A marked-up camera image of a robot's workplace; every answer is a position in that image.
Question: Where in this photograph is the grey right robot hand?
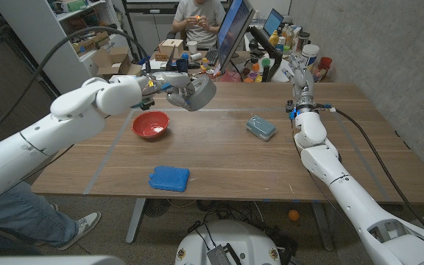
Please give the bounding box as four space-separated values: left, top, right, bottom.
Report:
284 52 316 113

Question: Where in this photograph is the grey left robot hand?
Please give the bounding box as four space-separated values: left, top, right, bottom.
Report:
144 71 198 111

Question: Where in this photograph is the grey duct tape roll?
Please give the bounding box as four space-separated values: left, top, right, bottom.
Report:
185 74 217 113

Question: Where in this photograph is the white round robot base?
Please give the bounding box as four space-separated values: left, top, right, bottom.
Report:
174 219 283 265

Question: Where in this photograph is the small closed cardboard box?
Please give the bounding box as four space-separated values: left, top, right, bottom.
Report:
158 38 185 60

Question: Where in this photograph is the red bowl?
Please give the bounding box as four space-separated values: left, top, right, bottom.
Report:
130 110 171 139

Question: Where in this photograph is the white power box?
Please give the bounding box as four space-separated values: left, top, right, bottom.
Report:
108 74 139 82

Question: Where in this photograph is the teal soap box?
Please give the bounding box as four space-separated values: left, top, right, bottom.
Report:
245 115 278 142

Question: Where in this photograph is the open cardboard box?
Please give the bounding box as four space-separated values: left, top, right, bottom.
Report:
91 46 143 78

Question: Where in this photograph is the blue ice pack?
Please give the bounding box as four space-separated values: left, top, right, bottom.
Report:
148 165 191 193

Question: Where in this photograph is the dark blue mug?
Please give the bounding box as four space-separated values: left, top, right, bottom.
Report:
175 58 190 74

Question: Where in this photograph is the black laptop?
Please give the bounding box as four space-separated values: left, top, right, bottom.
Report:
138 46 176 74

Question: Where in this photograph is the white labelled canister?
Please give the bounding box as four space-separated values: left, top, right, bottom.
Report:
300 43 320 79

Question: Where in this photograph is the black keyboard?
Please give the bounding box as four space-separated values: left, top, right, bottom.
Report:
204 47 220 67

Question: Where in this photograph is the seated person grey shirt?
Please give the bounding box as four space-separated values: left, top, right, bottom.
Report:
171 0 227 51

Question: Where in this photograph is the open laptop blue screen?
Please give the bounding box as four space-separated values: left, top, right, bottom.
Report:
262 8 285 38

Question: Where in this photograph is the tilted computer monitor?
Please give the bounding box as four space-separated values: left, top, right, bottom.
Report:
217 0 256 73

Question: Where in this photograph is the white shelf unit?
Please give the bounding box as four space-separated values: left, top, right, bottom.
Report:
0 0 130 96

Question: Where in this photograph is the grey table leg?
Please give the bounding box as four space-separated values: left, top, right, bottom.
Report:
311 202 335 252
125 198 146 244

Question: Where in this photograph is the standing person in jeans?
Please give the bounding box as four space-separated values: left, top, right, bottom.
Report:
0 10 102 255

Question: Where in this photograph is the white robot chest shell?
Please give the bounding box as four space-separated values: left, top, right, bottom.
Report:
0 255 127 265

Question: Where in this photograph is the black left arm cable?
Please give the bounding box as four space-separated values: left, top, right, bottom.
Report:
0 25 152 145

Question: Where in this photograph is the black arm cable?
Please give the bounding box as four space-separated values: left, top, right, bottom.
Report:
0 25 152 145
317 105 424 237

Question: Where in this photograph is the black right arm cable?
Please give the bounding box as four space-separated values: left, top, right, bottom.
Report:
317 105 424 237

